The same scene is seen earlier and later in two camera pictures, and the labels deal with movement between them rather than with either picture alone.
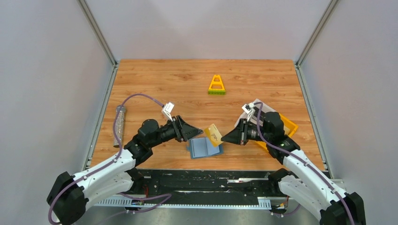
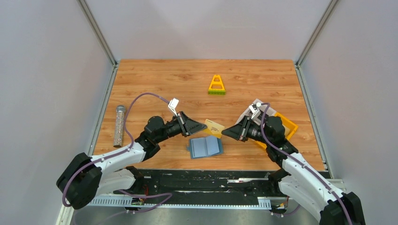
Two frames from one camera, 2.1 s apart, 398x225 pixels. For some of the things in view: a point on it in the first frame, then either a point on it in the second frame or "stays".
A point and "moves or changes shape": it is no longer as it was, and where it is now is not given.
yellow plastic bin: [289, 127] stays
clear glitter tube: [119, 119] stays
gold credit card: [214, 135] moves or changes shape
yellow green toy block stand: [217, 91] stays
